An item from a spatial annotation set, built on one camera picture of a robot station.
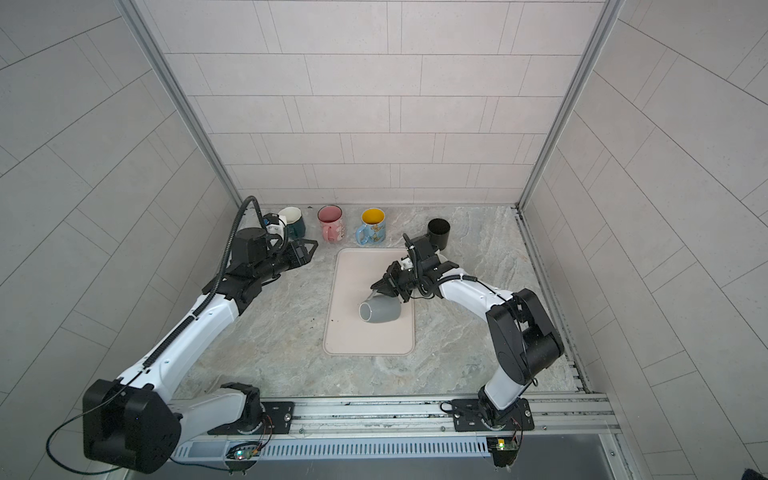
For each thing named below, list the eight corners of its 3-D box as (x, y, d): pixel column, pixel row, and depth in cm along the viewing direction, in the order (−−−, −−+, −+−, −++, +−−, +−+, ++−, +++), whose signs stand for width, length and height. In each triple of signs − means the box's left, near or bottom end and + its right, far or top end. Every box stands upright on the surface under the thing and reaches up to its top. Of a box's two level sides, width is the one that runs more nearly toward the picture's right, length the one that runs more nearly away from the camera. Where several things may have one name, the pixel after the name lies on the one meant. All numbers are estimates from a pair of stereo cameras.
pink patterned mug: (320, 249, 105) (313, 230, 97) (325, 223, 112) (319, 204, 104) (342, 249, 105) (337, 230, 97) (346, 223, 112) (342, 204, 104)
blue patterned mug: (359, 246, 106) (356, 229, 98) (362, 225, 112) (359, 207, 105) (385, 246, 106) (384, 229, 98) (385, 225, 112) (385, 207, 105)
